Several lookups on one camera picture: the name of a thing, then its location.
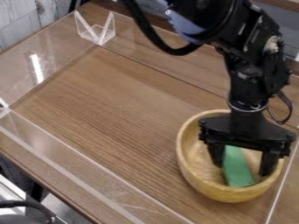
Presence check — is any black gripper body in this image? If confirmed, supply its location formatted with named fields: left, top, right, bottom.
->
left=199, top=100, right=295, bottom=158

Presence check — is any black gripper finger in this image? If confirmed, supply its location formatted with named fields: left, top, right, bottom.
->
left=207, top=142, right=226, bottom=168
left=259, top=151, right=281, bottom=177

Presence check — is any green rectangular block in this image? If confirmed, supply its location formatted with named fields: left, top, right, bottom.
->
left=223, top=145, right=257, bottom=187

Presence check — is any brown wooden bowl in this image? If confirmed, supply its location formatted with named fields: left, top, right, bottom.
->
left=177, top=109, right=285, bottom=203

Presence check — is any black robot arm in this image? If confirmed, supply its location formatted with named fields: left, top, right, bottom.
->
left=166, top=0, right=295, bottom=176

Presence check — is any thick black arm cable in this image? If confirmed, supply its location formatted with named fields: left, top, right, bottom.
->
left=123, top=0, right=203, bottom=56

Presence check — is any clear acrylic tray wall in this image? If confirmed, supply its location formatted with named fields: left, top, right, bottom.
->
left=0, top=108, right=193, bottom=224

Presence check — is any black cable bottom left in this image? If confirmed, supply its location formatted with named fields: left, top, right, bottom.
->
left=0, top=199, right=58, bottom=224

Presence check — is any clear acrylic corner bracket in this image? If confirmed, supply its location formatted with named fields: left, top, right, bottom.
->
left=74, top=11, right=117, bottom=46

